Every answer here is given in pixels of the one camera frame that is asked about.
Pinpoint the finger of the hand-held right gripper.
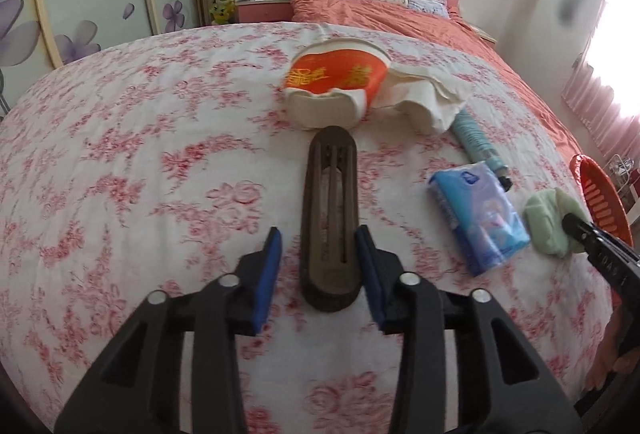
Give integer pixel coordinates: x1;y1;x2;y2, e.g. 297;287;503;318
561;213;602;261

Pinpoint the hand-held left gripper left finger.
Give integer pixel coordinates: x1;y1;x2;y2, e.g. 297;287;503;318
52;227;283;434

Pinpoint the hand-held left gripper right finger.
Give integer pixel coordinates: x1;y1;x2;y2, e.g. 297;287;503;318
354;224;586;434

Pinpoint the green cloth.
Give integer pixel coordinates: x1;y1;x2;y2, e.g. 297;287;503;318
524;188;589;258

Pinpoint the orange plastic basket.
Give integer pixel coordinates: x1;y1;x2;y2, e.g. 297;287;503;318
570;153;634;246

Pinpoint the blue tissue pack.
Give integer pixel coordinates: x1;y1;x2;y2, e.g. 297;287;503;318
428;161;531;278

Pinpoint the teal spray bottle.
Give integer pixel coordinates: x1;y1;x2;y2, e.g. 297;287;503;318
452;109;514;193

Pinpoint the white cloth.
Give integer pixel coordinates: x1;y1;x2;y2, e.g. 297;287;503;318
372;64;474;133

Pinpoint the person's right hand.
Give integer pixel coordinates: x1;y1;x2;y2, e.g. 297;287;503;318
586;311;640;391

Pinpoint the pink curtain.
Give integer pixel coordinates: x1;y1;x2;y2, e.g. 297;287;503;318
560;59;640;146

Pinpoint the floral tablecloth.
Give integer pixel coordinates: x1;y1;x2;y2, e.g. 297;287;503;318
0;21;617;434

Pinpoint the coral duvet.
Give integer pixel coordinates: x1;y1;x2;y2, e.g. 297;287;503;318
291;0;584;161

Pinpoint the pink nightstand with mugs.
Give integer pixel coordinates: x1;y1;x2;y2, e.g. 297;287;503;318
235;0;296;24

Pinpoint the yellow green plush toy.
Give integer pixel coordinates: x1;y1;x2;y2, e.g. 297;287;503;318
210;0;236;26

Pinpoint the white wire rack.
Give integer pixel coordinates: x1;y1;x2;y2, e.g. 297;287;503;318
605;153;640;211

